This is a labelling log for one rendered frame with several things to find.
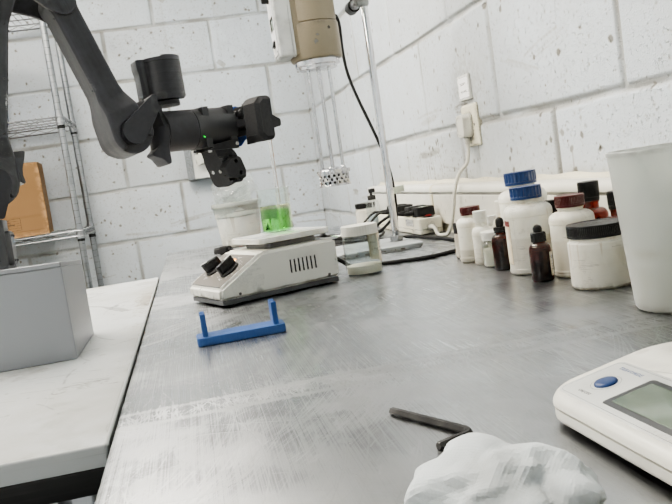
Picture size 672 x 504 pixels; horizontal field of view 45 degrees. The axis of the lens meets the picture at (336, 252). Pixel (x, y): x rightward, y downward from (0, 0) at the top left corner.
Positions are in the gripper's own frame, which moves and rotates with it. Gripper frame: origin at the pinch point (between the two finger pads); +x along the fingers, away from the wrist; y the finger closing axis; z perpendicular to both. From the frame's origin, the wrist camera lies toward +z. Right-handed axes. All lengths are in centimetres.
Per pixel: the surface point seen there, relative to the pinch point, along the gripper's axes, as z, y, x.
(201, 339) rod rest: 25.1, 23.5, -28.3
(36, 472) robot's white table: 27, 44, -54
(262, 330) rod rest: 25.3, 26.6, -22.2
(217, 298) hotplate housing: 24.4, 0.7, -12.4
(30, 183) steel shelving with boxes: -4, -213, 38
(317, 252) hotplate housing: 20.4, 4.8, 3.6
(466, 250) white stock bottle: 23.5, 17.9, 22.2
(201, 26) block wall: -62, -208, 120
